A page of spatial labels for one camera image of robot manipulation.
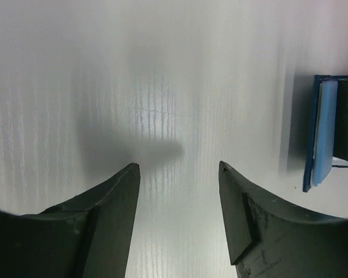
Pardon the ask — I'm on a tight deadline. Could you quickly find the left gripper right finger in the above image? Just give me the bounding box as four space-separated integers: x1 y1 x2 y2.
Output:
219 162 348 277

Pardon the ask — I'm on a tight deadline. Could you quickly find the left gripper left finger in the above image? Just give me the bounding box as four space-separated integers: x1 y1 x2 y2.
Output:
0 163 140 277

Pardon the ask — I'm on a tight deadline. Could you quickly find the blue leather card holder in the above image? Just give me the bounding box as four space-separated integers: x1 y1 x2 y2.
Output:
303 75 348 192

